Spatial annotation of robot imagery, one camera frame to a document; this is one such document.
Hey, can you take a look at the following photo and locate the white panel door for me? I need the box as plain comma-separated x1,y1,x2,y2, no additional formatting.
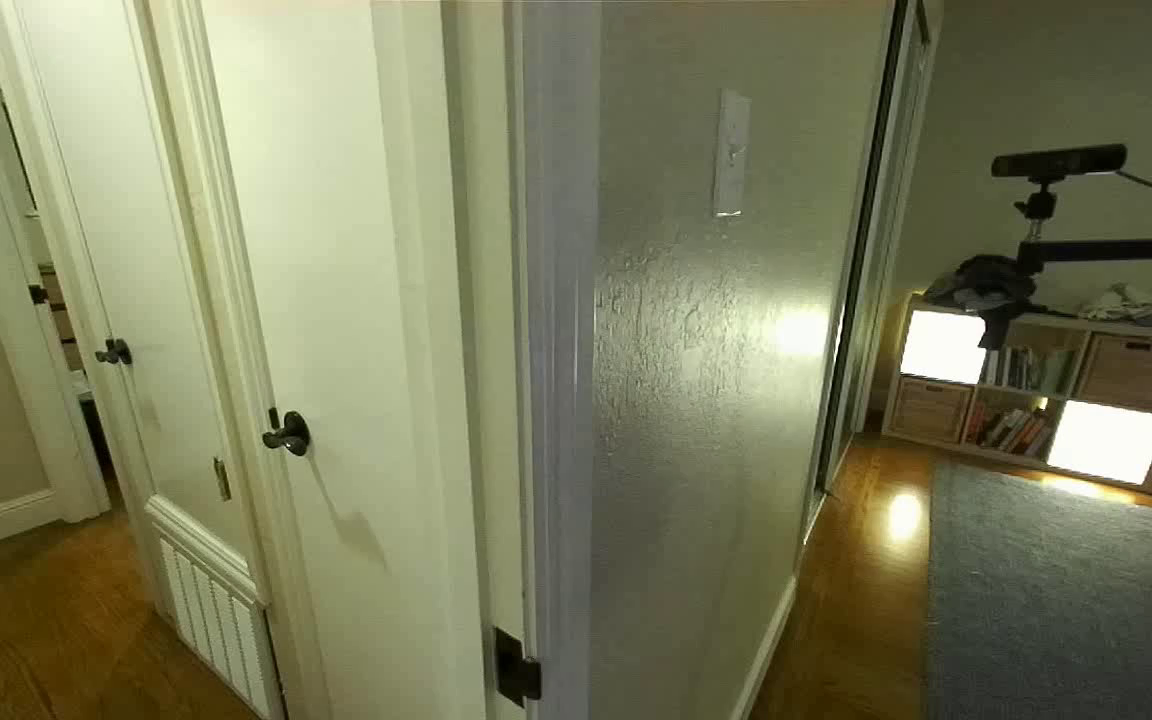
181,0,489,720

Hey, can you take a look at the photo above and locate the black door hinge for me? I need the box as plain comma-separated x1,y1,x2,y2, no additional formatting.
493,625,543,712

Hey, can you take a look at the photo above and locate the black bag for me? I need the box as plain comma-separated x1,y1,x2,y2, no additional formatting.
925,253,1044,320

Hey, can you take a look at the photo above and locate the row of books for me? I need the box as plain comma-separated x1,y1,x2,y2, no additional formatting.
976,399,1057,461
982,340,1074,399

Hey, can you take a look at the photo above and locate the white louvred door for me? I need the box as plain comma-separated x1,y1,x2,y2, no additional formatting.
0,0,287,720

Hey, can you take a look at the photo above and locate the grey rug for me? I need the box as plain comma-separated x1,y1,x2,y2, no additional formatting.
918,457,1152,720

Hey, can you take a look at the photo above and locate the white cube shelf unit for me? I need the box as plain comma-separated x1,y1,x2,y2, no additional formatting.
874,292,1152,511

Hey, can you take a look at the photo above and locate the pale cloth pile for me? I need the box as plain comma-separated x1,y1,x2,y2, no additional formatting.
1074,281,1152,332

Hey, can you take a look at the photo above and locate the white light switch plate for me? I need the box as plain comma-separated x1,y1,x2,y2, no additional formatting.
711,84,756,222

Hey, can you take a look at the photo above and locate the sliding closet door frame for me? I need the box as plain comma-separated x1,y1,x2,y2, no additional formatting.
811,0,943,498

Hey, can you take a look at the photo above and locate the black stereo camera bar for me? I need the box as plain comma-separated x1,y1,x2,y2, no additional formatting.
986,140,1133,182

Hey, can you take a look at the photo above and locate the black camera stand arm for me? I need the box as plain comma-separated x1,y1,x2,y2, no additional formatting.
1013,178,1152,287

